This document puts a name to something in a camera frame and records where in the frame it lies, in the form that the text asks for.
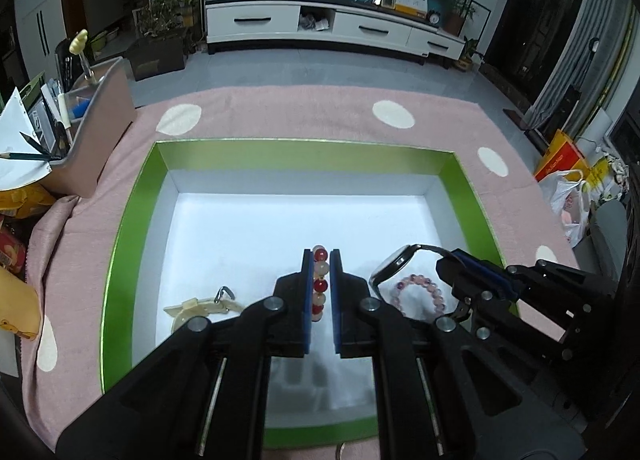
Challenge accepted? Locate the pink desk organizer bin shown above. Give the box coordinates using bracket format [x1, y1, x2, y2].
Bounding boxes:
[41, 57, 137, 198]

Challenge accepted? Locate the small black alarm clock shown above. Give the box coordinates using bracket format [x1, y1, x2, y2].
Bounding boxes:
[427, 10, 440, 27]

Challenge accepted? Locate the orange paper bag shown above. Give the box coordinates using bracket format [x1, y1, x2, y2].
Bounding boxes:
[534, 130, 590, 182]

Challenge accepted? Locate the silver metal bangle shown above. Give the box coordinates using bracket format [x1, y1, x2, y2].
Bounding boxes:
[335, 443, 352, 460]

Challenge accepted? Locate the green cardboard box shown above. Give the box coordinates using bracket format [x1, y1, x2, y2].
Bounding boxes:
[98, 138, 519, 450]

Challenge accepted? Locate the white plastic shopping bag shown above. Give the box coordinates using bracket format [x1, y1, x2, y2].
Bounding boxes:
[539, 170, 591, 248]

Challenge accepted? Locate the red and cream bead bracelet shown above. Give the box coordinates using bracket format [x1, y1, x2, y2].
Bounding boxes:
[310, 243, 331, 324]

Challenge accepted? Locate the pink bead bracelet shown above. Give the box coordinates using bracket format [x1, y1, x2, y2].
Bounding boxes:
[391, 272, 446, 317]

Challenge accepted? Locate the black smart watch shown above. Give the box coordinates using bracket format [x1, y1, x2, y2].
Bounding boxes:
[368, 243, 459, 322]

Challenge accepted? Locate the large leafy floor plant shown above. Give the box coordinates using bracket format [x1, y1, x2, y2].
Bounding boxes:
[134, 0, 200, 40]

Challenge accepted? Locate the pink polka dot tablecloth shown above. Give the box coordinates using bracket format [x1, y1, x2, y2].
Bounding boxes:
[22, 86, 576, 446]

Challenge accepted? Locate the white tv cabinet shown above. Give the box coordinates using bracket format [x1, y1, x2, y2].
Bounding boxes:
[205, 0, 464, 60]

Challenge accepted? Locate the green pencil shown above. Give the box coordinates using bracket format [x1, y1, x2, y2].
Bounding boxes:
[0, 152, 60, 162]

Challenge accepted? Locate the red snack can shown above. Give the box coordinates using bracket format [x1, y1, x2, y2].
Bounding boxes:
[0, 227, 26, 275]

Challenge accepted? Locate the yellow bear bottle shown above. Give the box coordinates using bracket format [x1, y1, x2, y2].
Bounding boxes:
[0, 268, 41, 341]

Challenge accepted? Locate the potted plant by cabinet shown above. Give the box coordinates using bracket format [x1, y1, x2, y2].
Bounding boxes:
[442, 0, 476, 36]

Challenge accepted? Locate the yellow handled brush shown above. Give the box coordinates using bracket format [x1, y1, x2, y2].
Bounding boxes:
[68, 29, 98, 85]

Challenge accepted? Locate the white paper sheet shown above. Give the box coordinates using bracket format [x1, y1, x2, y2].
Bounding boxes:
[0, 88, 51, 191]

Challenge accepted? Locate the yellow snack bag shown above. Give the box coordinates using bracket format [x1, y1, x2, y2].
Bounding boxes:
[0, 184, 56, 220]

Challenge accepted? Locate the white wrist watch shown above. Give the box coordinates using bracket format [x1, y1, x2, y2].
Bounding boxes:
[164, 286, 245, 332]

